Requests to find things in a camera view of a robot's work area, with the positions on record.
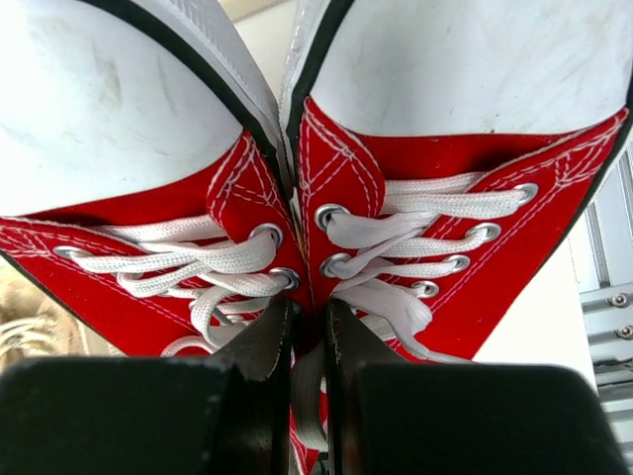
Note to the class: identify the right side aluminium rail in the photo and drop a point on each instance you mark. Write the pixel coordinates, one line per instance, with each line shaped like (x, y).
(601, 246)

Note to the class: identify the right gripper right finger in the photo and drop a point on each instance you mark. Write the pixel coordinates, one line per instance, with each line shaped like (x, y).
(387, 415)

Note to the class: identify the beige lace sneaker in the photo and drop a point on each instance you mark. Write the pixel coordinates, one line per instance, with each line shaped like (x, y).
(34, 325)

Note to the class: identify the red canvas sneaker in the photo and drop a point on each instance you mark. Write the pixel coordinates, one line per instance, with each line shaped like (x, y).
(143, 182)
(443, 151)

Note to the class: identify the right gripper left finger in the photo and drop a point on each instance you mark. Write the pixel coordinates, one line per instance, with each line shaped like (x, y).
(227, 413)

